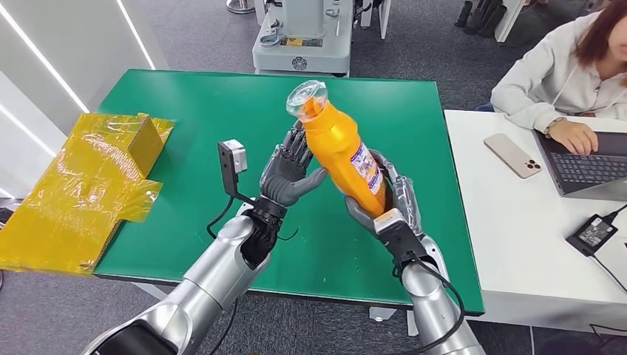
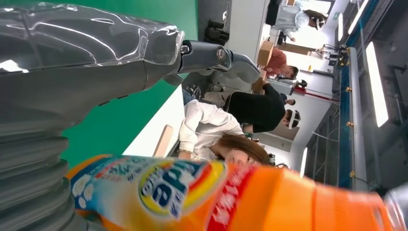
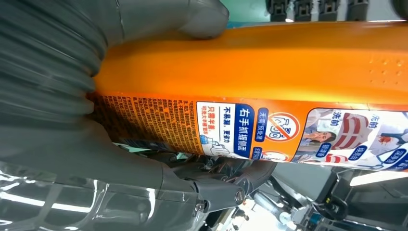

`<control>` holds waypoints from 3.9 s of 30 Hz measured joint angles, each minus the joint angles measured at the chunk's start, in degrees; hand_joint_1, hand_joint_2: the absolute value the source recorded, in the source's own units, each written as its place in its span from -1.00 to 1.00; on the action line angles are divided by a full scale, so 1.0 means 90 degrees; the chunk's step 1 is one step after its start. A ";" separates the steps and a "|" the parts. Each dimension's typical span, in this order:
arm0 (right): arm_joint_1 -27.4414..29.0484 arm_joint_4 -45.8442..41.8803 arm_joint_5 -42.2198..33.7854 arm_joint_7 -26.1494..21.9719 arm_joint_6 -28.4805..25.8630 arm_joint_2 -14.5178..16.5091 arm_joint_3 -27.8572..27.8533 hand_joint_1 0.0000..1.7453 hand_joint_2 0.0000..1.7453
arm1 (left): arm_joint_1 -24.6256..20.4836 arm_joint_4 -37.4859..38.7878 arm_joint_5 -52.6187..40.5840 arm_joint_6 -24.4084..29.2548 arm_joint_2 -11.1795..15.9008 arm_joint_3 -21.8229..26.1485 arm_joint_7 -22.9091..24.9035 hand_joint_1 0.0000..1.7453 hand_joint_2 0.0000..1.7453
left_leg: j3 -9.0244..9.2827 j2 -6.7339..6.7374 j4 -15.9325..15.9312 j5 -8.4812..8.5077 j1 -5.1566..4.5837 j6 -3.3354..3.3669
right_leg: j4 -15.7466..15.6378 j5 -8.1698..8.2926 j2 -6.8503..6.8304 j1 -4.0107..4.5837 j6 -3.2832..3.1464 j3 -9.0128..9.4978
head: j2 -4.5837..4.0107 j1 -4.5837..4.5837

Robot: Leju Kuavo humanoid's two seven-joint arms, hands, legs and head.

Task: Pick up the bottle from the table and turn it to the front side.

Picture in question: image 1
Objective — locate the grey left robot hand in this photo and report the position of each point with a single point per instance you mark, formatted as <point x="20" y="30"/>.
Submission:
<point x="286" y="176"/>

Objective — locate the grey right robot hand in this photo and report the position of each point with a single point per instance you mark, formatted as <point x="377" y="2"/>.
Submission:
<point x="406" y="201"/>

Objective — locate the orange bottle with clear cap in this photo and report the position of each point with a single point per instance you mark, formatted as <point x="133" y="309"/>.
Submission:
<point x="338" y="147"/>

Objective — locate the white robot base machine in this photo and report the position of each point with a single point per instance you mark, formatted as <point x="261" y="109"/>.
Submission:
<point x="301" y="49"/>

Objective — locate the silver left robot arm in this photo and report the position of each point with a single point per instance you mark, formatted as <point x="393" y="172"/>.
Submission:
<point x="210" y="279"/>

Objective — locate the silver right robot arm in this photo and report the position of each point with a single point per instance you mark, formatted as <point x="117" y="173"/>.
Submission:
<point x="436" y="308"/>

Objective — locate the green table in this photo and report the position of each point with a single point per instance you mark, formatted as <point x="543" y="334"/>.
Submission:
<point x="220" y="108"/>

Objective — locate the white desk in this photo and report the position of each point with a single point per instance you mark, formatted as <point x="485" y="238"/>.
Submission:
<point x="519" y="220"/>

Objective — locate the beige smartphone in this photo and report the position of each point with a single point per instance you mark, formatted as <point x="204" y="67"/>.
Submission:
<point x="512" y="156"/>

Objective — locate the chrome stand base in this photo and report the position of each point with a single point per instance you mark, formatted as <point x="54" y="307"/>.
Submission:
<point x="240" y="6"/>

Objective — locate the person's hand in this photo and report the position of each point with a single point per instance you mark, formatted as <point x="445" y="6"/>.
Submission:
<point x="575" y="136"/>

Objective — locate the grey laptop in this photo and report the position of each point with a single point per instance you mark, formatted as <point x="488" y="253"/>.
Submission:
<point x="585" y="169"/>

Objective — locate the white furniture legs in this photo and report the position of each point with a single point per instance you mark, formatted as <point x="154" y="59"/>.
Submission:
<point x="382" y="17"/>

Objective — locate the black power adapter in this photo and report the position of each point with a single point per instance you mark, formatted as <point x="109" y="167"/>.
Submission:
<point x="590" y="234"/>

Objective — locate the person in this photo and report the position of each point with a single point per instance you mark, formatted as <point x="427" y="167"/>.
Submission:
<point x="548" y="73"/>

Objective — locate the white partition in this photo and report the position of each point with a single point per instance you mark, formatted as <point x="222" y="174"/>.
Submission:
<point x="507" y="19"/>

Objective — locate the yellow taped cardboard box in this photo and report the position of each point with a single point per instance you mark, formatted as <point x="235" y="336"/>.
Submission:
<point x="73" y="196"/>

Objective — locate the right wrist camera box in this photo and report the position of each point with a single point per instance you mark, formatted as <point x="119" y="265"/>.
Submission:
<point x="399" y="235"/>

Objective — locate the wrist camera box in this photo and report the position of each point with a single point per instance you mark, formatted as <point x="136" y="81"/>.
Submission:
<point x="228" y="164"/>
<point x="399" y="235"/>

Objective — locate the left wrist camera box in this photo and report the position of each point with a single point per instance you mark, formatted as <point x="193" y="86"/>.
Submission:
<point x="228" y="164"/>

